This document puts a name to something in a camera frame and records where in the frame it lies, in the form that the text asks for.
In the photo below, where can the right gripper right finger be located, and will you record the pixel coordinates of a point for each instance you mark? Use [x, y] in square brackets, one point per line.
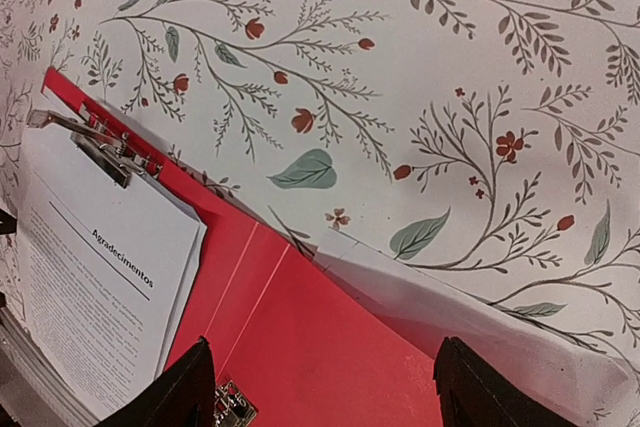
[474, 394]

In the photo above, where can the printed white paper sheets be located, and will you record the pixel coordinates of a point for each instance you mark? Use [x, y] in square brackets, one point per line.
[106, 270]

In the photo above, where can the spine metal folder clip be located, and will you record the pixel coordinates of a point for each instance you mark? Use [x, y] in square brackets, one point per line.
[231, 407]

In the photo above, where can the separate printed paper sheet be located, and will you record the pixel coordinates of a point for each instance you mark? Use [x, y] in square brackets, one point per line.
[587, 387]

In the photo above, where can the red file folder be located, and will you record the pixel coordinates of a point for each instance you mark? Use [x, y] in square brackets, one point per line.
[292, 342]

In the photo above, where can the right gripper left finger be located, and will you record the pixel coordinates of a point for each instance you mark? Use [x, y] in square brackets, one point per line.
[181, 396]

